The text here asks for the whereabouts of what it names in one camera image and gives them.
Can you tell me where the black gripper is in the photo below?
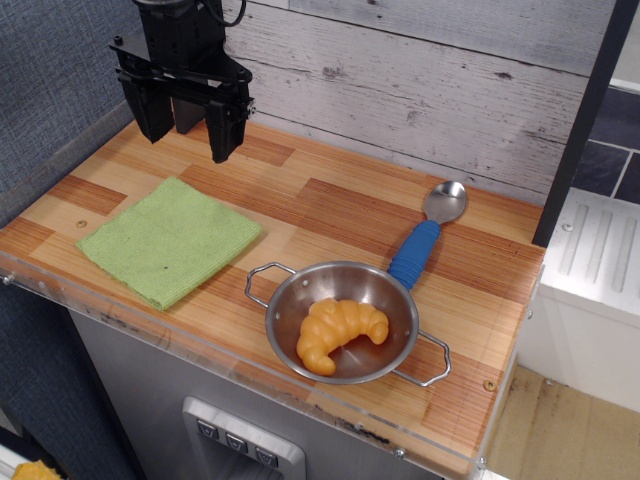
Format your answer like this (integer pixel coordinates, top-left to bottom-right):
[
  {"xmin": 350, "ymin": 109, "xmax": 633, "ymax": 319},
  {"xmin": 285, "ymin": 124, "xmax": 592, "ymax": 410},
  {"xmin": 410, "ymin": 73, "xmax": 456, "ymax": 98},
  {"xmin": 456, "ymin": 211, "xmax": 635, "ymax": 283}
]
[{"xmin": 110, "ymin": 1, "xmax": 254, "ymax": 163}]

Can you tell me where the black cable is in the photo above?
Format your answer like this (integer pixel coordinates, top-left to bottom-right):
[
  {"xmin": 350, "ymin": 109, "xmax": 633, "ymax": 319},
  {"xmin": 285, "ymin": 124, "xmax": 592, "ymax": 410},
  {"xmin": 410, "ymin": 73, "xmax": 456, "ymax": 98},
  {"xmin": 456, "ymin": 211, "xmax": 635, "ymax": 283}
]
[{"xmin": 199, "ymin": 0, "xmax": 248, "ymax": 28}]

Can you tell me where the yellow toy object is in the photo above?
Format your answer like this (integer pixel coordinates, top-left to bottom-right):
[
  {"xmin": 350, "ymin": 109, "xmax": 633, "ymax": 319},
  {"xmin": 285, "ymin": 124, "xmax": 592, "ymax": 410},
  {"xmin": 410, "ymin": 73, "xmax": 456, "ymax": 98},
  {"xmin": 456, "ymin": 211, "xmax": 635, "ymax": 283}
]
[{"xmin": 11, "ymin": 461, "xmax": 62, "ymax": 480}]

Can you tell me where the steel bowl with handles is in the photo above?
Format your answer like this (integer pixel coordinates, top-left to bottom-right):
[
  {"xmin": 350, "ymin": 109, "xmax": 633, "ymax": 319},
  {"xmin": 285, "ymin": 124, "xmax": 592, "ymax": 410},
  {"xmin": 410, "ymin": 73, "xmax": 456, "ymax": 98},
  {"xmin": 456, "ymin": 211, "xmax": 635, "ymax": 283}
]
[{"xmin": 245, "ymin": 261, "xmax": 452, "ymax": 388}]

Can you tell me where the grey toy fridge cabinet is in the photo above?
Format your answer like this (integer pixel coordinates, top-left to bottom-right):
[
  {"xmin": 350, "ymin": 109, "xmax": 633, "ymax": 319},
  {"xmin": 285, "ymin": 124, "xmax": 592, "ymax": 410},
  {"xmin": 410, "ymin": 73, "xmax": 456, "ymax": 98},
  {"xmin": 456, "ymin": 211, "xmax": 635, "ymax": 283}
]
[{"xmin": 71, "ymin": 313, "xmax": 435, "ymax": 479}]

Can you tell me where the orange plastic croissant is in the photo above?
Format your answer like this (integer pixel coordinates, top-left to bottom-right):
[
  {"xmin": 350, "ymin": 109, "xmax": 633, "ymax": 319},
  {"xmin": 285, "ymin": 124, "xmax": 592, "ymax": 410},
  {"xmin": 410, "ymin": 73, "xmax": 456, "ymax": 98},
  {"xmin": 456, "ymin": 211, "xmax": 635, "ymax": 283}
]
[{"xmin": 296, "ymin": 298, "xmax": 389, "ymax": 376}]

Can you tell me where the black vertical post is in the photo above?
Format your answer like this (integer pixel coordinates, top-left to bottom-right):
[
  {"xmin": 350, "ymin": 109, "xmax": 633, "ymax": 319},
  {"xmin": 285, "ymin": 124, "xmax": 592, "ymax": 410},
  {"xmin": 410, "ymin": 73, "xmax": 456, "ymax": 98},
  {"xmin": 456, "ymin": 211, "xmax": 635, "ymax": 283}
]
[{"xmin": 532, "ymin": 0, "xmax": 639, "ymax": 247}]

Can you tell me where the green towel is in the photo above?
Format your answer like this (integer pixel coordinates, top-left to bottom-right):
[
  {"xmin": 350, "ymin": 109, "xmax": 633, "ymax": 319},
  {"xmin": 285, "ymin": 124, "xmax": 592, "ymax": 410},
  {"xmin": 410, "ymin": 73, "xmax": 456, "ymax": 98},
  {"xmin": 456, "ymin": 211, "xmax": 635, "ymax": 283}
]
[{"xmin": 77, "ymin": 177, "xmax": 261, "ymax": 311}]

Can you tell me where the blue handled metal spoon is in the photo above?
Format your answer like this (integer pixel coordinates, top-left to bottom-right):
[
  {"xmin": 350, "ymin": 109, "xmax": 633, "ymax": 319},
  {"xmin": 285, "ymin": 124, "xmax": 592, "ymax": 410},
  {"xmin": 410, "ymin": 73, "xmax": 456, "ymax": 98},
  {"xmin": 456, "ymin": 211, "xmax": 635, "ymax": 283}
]
[{"xmin": 388, "ymin": 181, "xmax": 467, "ymax": 290}]

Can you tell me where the white toy sink unit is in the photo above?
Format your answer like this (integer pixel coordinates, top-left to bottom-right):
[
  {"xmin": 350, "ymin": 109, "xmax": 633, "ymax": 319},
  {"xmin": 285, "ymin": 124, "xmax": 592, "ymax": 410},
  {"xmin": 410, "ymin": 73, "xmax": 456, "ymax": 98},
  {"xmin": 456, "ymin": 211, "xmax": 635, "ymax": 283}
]
[{"xmin": 516, "ymin": 189, "xmax": 639, "ymax": 411}]

